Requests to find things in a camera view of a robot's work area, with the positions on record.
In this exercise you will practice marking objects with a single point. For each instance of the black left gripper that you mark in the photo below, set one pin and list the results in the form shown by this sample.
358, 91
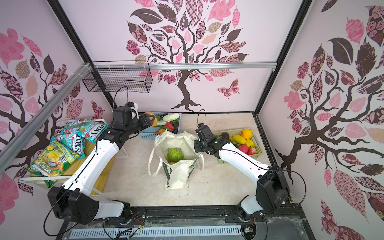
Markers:
146, 121

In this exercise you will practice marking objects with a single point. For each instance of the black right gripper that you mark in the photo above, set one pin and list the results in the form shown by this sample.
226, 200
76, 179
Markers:
196, 146

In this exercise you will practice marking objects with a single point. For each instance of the orange-brown wrinkled potato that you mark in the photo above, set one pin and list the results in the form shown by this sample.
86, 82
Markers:
152, 117

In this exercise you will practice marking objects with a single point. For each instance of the cream canvas grocery bag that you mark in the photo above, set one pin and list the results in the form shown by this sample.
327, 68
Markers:
177, 174

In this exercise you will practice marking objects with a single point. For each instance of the green cabbage head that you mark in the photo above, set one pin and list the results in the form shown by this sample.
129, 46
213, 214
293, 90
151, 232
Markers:
174, 155

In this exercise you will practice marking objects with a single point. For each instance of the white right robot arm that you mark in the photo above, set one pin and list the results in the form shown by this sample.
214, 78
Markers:
271, 185

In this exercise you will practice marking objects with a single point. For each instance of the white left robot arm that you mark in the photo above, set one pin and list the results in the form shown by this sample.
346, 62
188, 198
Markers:
72, 201

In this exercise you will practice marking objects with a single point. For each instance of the Fox's candy bag upper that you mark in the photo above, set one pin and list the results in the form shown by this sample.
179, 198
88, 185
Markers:
88, 129

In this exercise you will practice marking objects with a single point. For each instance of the fox's candy bag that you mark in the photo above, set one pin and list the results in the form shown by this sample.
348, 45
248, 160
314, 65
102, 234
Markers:
88, 129
73, 142

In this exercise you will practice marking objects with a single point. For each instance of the Fox's candy bag lower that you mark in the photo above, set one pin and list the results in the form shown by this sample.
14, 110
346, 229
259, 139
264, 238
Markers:
73, 142

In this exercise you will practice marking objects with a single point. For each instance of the green yellow snack bag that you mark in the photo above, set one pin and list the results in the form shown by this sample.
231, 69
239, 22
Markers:
53, 161

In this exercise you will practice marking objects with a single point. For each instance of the dark brown avocado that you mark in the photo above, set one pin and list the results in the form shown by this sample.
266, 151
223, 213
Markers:
225, 135

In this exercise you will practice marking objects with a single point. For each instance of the red bell pepper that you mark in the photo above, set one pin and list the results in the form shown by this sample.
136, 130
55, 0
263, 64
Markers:
169, 126

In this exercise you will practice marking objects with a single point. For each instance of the pale green napa cabbage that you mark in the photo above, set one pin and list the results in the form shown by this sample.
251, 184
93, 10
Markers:
171, 117

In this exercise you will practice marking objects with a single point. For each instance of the light green perforated basket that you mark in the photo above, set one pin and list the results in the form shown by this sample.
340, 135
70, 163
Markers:
238, 132

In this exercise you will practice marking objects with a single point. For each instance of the pink dragon fruit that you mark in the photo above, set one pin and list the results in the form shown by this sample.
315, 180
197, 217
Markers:
243, 148

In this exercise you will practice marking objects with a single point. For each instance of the orange fruit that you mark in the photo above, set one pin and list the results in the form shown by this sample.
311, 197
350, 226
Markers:
247, 134

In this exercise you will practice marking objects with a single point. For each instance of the yellow lemon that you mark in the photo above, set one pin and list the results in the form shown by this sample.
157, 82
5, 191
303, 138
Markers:
249, 143

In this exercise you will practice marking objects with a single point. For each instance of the red apple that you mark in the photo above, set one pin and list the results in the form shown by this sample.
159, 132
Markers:
252, 151

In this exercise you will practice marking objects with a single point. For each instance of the wooden side shelf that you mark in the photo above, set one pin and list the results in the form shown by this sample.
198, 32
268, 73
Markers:
75, 171

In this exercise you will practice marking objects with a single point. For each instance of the black wire wall basket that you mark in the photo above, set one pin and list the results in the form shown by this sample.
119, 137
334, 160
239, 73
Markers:
110, 76

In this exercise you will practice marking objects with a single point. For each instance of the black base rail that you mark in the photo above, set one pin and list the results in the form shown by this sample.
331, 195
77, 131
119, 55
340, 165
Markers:
228, 213

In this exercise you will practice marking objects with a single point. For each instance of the white slotted cable duct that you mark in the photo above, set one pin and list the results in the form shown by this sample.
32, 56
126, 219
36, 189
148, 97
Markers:
156, 233

